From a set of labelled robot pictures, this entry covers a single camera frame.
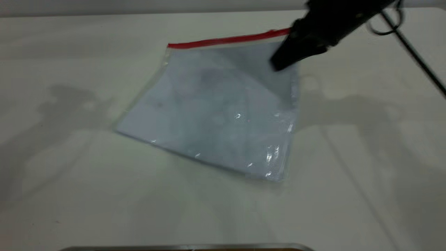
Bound black cable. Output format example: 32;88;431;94
369;2;446;98

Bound clear zip bag red zipper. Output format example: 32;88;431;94
114;29;301;182

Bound silver metal rim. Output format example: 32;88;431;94
59;243;315;251

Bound white paper sheets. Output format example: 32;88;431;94
117;43;299;181

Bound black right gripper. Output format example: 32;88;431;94
270;0;398;72

